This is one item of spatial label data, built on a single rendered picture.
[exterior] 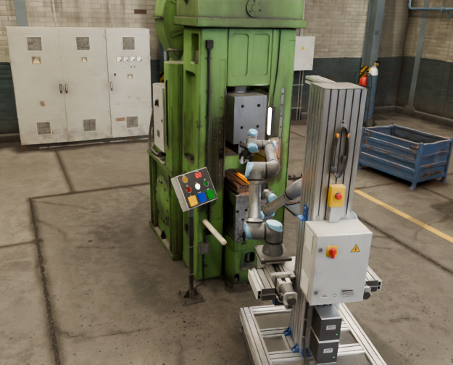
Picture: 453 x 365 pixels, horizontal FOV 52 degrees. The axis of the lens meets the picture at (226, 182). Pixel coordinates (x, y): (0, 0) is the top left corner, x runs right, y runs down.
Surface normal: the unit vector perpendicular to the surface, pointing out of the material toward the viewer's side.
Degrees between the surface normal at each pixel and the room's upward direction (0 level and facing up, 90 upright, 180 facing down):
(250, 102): 90
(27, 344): 0
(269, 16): 90
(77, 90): 90
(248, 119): 90
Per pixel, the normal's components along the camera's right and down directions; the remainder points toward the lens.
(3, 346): 0.03, -0.94
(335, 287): 0.13, 0.35
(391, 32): 0.41, 0.37
